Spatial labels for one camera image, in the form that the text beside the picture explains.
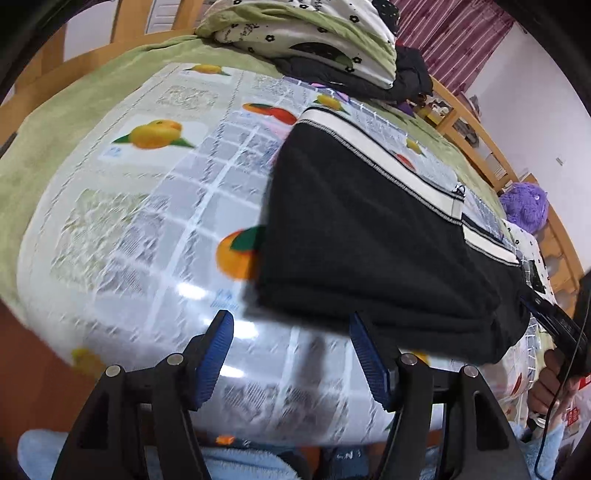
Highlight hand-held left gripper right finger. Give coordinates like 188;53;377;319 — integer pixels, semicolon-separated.
349;313;532;480

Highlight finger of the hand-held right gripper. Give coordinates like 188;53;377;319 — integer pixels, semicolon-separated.
519;295;581;352

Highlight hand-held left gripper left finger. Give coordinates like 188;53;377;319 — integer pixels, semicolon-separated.
51;310;235;480

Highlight black pants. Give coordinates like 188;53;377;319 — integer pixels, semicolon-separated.
244;107;533;366

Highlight person's right hand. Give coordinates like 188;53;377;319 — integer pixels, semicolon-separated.
527;350;580;418

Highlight white floral pillow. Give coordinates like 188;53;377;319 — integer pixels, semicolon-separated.
504;220;556;303

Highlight purple plush toy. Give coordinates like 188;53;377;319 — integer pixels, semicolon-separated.
499;182;550;232

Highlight fruit print plastic tablecloth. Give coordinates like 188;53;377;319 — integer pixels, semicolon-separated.
16;62;557;449

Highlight light blue fleece garment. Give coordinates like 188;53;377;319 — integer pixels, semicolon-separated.
17;415;580;480

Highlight black jacket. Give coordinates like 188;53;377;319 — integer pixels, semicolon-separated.
276;44;435;106

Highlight striped maroon curtain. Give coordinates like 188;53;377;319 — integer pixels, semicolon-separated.
392;0;516;96

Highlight green fleece blanket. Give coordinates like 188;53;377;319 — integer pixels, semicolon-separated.
0;34;511;319

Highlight folded white floral quilt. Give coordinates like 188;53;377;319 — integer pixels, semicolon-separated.
195;0;400;90

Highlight wooden bed frame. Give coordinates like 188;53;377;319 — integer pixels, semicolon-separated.
0;0;586;298

